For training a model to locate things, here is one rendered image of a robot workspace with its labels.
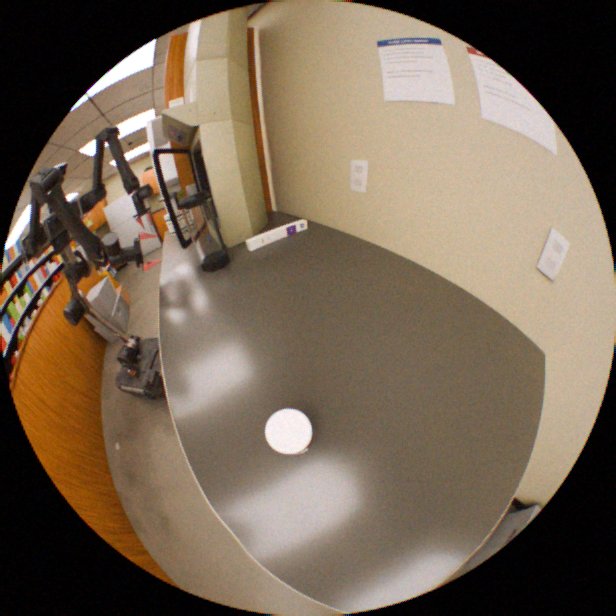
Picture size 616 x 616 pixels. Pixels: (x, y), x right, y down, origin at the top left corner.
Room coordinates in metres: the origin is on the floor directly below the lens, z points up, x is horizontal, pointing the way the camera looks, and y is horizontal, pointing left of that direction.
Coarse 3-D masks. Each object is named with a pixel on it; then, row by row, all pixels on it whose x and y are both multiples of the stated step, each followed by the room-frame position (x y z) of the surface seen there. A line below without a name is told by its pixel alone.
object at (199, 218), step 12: (204, 204) 0.49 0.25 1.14; (192, 216) 0.47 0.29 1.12; (204, 216) 0.48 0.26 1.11; (192, 228) 0.47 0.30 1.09; (204, 228) 0.47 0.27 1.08; (216, 228) 0.51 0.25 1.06; (192, 240) 0.48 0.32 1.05; (204, 240) 0.47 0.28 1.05; (216, 240) 0.49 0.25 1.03; (204, 252) 0.47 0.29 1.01; (216, 252) 0.48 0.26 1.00
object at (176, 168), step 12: (168, 156) 0.67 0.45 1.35; (180, 156) 0.77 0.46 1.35; (156, 168) 0.58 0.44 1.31; (168, 168) 0.66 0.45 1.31; (180, 168) 0.75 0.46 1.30; (168, 180) 0.63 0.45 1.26; (180, 180) 0.72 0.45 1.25; (192, 180) 0.84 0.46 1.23; (168, 192) 0.61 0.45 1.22; (180, 192) 0.70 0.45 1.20; (180, 216) 0.64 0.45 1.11; (180, 228) 0.61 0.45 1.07; (180, 240) 0.58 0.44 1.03
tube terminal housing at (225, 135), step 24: (192, 72) 0.68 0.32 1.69; (216, 72) 0.67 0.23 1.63; (240, 72) 0.80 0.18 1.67; (216, 96) 0.67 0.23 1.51; (240, 96) 0.79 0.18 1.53; (216, 120) 0.67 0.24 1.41; (240, 120) 0.76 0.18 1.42; (192, 144) 0.82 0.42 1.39; (216, 144) 0.66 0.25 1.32; (240, 144) 0.74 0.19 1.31; (216, 168) 0.65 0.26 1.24; (240, 168) 0.70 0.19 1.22; (216, 192) 0.64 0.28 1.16; (240, 192) 0.69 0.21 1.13; (240, 216) 0.68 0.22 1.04; (264, 216) 0.85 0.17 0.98; (240, 240) 0.66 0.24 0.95
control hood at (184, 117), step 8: (184, 104) 0.61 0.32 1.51; (192, 104) 0.62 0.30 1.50; (168, 112) 0.58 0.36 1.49; (176, 112) 0.59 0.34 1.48; (184, 112) 0.61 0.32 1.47; (192, 112) 0.62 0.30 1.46; (168, 120) 0.62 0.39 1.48; (176, 120) 0.60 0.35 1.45; (184, 120) 0.61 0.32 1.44; (192, 120) 0.62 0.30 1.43; (184, 128) 0.65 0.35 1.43; (192, 128) 0.64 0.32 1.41; (168, 136) 0.80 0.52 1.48; (192, 136) 0.75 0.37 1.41; (184, 144) 0.84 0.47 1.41
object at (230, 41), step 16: (208, 16) 0.65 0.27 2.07; (224, 16) 0.69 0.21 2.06; (240, 16) 0.81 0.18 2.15; (192, 32) 0.76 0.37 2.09; (208, 32) 0.66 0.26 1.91; (224, 32) 0.70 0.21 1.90; (240, 32) 0.82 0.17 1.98; (192, 48) 0.71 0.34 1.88; (208, 48) 0.66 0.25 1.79; (224, 48) 0.69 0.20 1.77; (240, 48) 0.82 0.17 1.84; (192, 64) 0.69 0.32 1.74; (240, 64) 0.81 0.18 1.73
